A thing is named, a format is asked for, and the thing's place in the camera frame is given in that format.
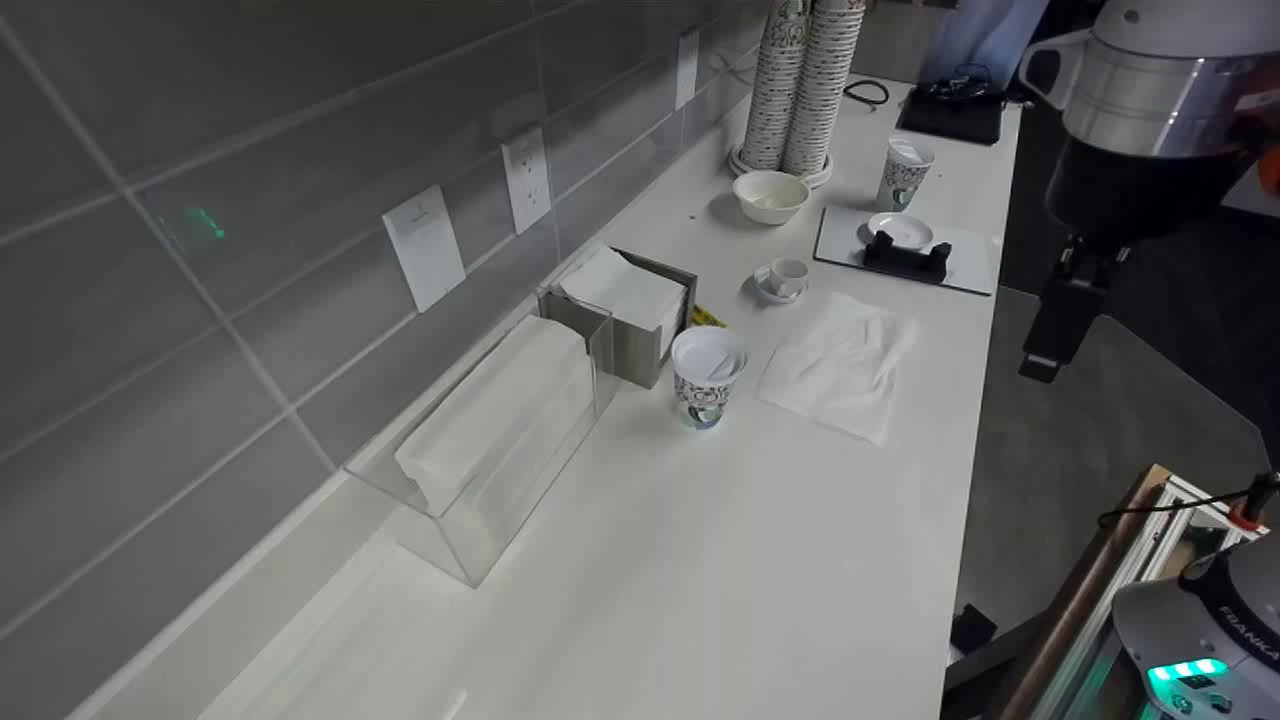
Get small patterned paper cup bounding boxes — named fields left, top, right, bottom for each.
left=667, top=324, right=747, bottom=433

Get black flat device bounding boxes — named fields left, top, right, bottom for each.
left=895, top=74, right=1008, bottom=146

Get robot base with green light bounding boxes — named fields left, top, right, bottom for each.
left=1111, top=533, right=1280, bottom=720

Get white ceramic bowl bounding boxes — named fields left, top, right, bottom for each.
left=727, top=167, right=818, bottom=227

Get black rectangular object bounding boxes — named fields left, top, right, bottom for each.
left=861, top=233, right=955, bottom=283

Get white napkin stack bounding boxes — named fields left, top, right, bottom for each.
left=552, top=241, right=688, bottom=335

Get wide white wall outlet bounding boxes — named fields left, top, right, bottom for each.
left=671, top=29, right=703, bottom=114

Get grey metal napkin holder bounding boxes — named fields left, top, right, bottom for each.
left=537, top=241, right=703, bottom=393

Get thin black cable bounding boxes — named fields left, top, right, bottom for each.
left=1093, top=473, right=1280, bottom=533

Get pale translucent container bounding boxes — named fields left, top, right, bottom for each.
left=915, top=0, right=1052, bottom=89

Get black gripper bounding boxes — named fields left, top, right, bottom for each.
left=1022, top=136, right=1244, bottom=382

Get white flat board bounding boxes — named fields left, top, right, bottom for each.
left=813, top=199, right=1002, bottom=300

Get small white espresso cup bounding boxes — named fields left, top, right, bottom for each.
left=753, top=256, right=813, bottom=304

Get white folded paper towels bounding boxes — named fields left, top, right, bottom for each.
left=391, top=315, right=596, bottom=516

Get clear acrylic towel dispenser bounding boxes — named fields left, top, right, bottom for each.
left=340, top=313, right=625, bottom=590

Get orange wrist cable strap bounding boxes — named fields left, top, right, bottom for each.
left=1248, top=136, right=1280, bottom=205

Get black cable on counter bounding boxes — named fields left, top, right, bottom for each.
left=842, top=74, right=895, bottom=113

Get white wall switch plate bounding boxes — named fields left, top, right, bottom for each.
left=380, top=181, right=474, bottom=315

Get tall paper cup stack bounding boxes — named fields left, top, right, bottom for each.
left=779, top=0, right=868, bottom=181

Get wooden stand frame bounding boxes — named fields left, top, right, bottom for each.
left=996, top=460, right=1271, bottom=720

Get white saucer plate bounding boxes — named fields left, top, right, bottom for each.
left=856, top=212, right=938, bottom=256

